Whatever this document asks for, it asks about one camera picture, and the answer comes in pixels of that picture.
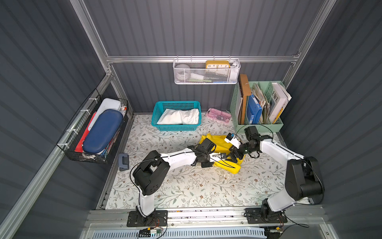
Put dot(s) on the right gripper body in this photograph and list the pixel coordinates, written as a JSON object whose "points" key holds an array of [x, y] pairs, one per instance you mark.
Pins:
{"points": [[234, 152]]}

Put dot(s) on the yellow garment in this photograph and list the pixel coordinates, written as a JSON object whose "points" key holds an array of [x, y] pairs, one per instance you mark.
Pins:
{"points": [[223, 147]]}

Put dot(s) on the white shorts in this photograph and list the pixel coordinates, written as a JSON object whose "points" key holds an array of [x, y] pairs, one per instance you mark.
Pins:
{"points": [[179, 117]]}

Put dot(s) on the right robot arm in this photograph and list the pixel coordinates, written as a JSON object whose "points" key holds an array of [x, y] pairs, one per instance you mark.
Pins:
{"points": [[303, 178]]}

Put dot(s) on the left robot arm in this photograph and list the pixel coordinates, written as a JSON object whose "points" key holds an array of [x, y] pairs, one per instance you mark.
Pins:
{"points": [[149, 174]]}

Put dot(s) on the tape roll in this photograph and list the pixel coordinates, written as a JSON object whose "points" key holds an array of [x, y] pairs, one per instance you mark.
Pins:
{"points": [[182, 72]]}

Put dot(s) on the floral table mat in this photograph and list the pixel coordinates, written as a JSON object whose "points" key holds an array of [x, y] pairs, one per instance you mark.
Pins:
{"points": [[260, 176]]}

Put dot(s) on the pink plastic box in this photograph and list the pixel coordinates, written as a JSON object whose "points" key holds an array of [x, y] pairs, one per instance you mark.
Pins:
{"points": [[219, 116]]}

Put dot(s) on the blue folder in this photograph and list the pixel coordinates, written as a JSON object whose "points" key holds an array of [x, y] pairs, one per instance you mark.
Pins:
{"points": [[253, 110]]}

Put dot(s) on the green file organizer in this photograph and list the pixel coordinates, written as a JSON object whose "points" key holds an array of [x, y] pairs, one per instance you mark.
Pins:
{"points": [[262, 91]]}

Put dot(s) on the brown board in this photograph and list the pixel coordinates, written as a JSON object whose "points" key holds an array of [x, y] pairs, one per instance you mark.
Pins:
{"points": [[246, 92]]}

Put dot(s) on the white book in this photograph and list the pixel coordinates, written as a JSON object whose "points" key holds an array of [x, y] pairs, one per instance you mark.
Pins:
{"points": [[279, 100]]}

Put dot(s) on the teal plastic basket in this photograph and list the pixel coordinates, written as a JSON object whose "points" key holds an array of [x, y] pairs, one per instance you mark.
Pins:
{"points": [[161, 106]]}

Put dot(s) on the grey hole punch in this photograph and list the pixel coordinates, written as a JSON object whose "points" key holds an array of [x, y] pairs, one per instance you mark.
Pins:
{"points": [[123, 161]]}

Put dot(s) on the yellow clock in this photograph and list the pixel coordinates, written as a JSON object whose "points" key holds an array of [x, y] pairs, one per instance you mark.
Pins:
{"points": [[217, 64]]}

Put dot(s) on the blue oval case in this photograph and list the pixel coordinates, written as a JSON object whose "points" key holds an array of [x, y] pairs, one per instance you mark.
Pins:
{"points": [[102, 131]]}

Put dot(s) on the white flat box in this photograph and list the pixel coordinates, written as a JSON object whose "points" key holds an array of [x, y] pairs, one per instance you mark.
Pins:
{"points": [[106, 104]]}

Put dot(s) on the red folder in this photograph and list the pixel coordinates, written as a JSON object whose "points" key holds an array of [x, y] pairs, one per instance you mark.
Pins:
{"points": [[79, 146]]}

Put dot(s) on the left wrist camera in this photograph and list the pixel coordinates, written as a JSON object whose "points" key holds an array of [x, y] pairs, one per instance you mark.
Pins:
{"points": [[218, 156]]}

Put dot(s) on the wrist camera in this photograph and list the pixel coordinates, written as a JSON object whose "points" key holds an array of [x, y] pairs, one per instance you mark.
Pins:
{"points": [[218, 156], [233, 139]]}

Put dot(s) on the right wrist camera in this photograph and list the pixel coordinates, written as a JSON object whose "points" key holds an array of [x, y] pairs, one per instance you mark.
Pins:
{"points": [[233, 139]]}

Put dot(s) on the white wire wall basket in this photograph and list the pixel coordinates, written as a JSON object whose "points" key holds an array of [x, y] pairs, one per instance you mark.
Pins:
{"points": [[200, 75]]}

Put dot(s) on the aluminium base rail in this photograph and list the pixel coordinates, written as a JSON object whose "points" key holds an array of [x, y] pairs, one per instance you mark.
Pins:
{"points": [[302, 222]]}

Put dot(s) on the black wire side basket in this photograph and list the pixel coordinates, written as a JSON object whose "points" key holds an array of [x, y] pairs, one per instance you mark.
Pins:
{"points": [[73, 133]]}

